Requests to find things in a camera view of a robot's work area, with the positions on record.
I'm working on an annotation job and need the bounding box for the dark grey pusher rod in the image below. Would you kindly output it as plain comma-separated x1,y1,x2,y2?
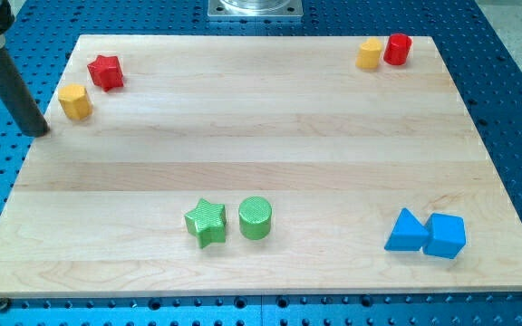
0,48,49,137

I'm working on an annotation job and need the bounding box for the yellow hexagon block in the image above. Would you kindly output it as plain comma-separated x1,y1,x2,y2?
58,84,92,120

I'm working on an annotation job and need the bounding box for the yellow heart block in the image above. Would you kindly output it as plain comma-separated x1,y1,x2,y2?
355,37,382,70

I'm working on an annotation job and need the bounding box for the red star block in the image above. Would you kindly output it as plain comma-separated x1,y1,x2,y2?
87,55,124,91

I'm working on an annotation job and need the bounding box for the wooden board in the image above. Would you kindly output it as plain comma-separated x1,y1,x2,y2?
0,34,522,298

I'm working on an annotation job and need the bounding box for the left board clamp screw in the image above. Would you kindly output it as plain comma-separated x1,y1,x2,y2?
0,298,12,312

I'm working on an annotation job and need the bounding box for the green star block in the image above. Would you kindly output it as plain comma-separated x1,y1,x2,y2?
184,198,227,249

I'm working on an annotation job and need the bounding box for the green cylinder block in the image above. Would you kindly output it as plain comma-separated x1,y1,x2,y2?
238,197,273,240

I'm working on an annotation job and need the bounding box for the red cylinder block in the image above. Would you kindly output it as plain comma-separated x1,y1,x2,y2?
383,34,412,66

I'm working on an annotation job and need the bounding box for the blue triangle block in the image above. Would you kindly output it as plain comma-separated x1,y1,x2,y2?
384,208,430,252

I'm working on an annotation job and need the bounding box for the blue cube block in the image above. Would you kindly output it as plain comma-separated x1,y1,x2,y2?
422,213,466,259

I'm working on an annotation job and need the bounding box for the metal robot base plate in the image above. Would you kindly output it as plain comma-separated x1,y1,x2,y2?
208,0,304,18

